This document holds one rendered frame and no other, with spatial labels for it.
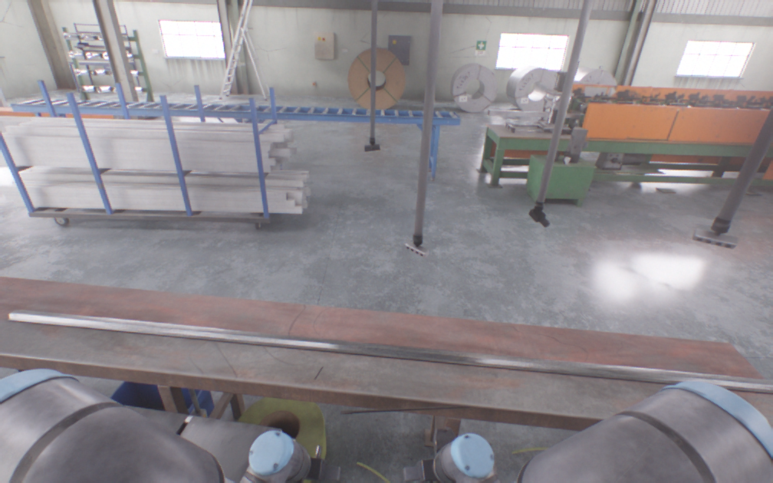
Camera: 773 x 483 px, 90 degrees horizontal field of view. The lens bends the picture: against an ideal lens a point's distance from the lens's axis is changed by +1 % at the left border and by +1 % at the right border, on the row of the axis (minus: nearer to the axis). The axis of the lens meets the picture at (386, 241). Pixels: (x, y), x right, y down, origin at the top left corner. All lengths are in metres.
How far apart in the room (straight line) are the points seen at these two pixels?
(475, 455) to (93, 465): 0.75
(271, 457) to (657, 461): 0.75
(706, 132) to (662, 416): 6.51
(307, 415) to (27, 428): 1.73
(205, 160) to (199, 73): 10.27
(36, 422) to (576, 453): 0.52
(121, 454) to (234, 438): 1.01
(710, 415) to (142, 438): 0.57
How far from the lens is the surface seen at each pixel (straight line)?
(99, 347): 1.88
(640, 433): 0.49
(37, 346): 2.02
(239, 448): 1.44
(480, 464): 1.00
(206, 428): 1.52
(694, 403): 0.55
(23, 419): 0.53
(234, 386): 1.58
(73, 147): 4.76
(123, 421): 0.49
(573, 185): 5.39
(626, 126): 6.27
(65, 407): 0.52
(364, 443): 2.28
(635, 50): 15.11
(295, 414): 2.17
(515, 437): 2.43
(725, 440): 0.53
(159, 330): 1.83
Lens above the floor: 1.90
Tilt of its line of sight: 29 degrees down
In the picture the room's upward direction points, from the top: 2 degrees clockwise
